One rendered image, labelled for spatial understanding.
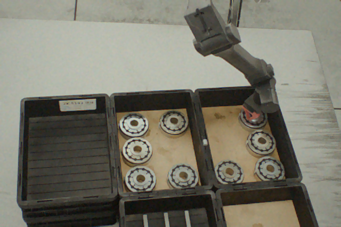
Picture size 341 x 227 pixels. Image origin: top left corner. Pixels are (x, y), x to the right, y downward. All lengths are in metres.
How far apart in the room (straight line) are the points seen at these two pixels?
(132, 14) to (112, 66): 1.27
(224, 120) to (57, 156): 0.61
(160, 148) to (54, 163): 0.36
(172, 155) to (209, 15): 0.64
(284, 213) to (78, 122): 0.78
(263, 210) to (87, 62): 0.96
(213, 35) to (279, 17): 2.29
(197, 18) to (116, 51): 0.97
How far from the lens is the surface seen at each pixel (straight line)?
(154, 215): 1.61
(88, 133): 1.75
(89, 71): 2.08
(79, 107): 1.76
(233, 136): 1.79
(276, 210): 1.69
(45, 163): 1.70
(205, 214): 1.63
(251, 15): 3.48
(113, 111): 1.69
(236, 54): 1.36
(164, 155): 1.71
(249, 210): 1.66
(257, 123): 1.81
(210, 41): 1.26
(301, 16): 3.60
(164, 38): 2.23
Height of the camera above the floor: 2.30
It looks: 54 degrees down
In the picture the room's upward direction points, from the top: 10 degrees clockwise
